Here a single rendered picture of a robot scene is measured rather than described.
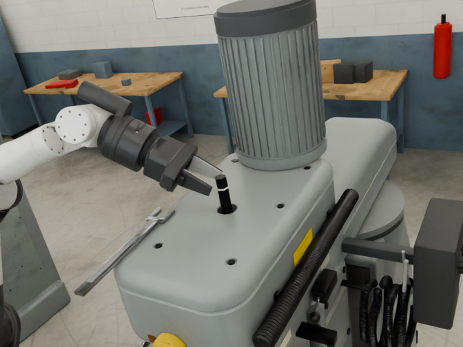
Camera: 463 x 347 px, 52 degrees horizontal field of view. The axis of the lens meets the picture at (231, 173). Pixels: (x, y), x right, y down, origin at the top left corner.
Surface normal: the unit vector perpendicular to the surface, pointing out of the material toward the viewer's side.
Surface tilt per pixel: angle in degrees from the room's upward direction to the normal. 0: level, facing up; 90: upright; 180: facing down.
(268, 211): 0
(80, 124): 74
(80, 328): 0
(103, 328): 0
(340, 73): 90
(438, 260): 90
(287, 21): 90
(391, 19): 90
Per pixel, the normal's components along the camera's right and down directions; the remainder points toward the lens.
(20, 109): 0.86, 0.10
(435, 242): -0.16, -0.88
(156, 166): -0.27, 0.48
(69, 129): -0.15, 0.20
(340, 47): -0.48, 0.47
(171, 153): 0.33, -0.77
